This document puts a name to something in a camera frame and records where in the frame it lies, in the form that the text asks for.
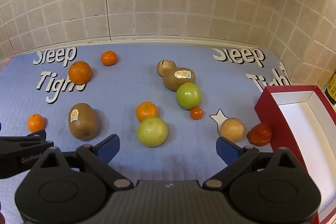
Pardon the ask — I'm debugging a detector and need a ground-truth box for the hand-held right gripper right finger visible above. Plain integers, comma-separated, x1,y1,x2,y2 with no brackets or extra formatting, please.
203,136,309,191

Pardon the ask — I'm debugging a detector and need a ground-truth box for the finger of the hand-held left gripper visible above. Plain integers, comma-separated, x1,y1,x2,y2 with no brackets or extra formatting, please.
26,130,47,141
0,136,54,179

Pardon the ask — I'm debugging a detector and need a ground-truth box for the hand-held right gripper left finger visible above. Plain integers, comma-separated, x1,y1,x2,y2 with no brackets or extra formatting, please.
28,134,134,191

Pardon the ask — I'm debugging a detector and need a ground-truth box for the pale green apple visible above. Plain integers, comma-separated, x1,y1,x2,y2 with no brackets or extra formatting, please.
136,117,168,147

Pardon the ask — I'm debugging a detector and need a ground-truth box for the glossy green apple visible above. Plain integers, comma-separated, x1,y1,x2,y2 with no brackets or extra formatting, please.
176,83,202,110

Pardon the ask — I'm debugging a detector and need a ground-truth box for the red box with white inside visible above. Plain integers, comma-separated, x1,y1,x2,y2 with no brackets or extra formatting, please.
254,85,336,224

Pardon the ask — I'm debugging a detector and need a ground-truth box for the striped tan fruit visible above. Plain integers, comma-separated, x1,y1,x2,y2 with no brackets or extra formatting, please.
157,59,177,77

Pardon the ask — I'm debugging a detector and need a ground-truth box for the small orange mandarin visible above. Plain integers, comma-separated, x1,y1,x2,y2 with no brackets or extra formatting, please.
27,114,46,132
135,101,158,123
101,50,117,66

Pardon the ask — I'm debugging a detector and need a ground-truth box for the tan round fruit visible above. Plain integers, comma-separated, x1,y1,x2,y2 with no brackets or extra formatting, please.
219,118,245,143

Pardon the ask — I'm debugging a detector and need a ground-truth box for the brown kiwi with sticker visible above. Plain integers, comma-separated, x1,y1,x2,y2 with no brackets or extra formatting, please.
68,103,99,141
163,67,196,91

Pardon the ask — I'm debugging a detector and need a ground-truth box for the red strawberry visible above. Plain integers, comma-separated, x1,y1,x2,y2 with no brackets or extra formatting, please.
247,123,273,146

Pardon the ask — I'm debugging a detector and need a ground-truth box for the tiny orange kumquat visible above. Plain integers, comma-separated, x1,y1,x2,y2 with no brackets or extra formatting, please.
190,107,203,120

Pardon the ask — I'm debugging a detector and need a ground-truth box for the blue printed mat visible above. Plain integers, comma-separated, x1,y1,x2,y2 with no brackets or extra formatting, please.
0,44,292,224

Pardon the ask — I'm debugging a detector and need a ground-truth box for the large orange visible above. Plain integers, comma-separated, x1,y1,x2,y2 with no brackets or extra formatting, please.
68,61,92,85

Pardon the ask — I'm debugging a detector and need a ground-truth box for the dark sauce bottle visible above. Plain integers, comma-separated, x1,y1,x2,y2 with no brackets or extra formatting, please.
324,73,336,105

